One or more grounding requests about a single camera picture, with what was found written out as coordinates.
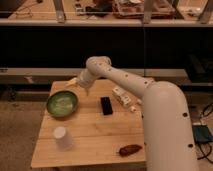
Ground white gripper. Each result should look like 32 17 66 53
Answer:
65 69 97 96

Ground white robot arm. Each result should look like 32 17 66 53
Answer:
67 56 199 171

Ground green ceramic bowl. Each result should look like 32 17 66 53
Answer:
46 90 78 118

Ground black rectangular phone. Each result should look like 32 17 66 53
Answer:
101 97 113 115

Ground wooden table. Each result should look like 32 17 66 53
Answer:
31 79 146 168

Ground white upside-down cup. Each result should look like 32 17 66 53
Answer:
53 126 73 150

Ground white rectangular block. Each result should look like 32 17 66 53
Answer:
137 99 142 105

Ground blue box on floor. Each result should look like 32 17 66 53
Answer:
192 125 213 144

